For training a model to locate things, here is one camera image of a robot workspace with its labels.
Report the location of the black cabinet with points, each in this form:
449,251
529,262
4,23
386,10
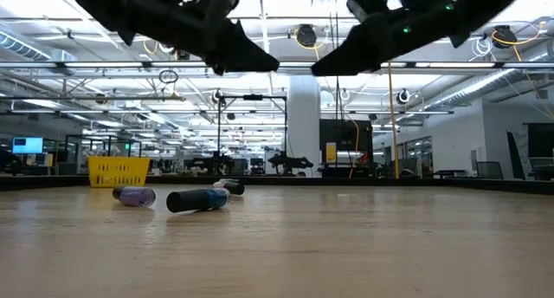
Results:
346,135

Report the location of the lilac purple nail polish bottle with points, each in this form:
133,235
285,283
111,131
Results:
138,197

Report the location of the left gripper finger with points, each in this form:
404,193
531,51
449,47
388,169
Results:
225,34
251,64

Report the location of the pale pink nail polish bottle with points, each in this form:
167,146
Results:
233,188

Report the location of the blue computer monitor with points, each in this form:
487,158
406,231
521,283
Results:
27,145

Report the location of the black aluminium table frame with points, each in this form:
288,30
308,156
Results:
65,183

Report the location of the black mesh bin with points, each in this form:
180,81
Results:
489,170

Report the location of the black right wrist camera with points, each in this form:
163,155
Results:
368,1

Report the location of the black leaning panel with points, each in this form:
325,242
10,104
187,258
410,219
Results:
515,153

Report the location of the periwinkle blue nail polish bottle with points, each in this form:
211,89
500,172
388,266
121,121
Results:
227,180

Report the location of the black gantry frame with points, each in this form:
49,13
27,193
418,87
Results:
253,97

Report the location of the dark wall screen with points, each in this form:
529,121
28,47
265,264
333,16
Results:
539,140

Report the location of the yellow sign board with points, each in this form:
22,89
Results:
331,152

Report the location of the white square column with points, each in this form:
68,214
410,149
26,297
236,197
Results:
303,125

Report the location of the yellow plastic basket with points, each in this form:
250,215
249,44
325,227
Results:
118,171

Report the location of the teal blue nail polish bottle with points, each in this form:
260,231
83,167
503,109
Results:
198,200

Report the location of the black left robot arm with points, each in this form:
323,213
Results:
143,16

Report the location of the black background robot arm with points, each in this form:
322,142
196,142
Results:
290,161

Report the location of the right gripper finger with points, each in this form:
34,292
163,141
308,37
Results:
346,60
372,34

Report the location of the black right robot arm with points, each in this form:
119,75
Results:
476,8

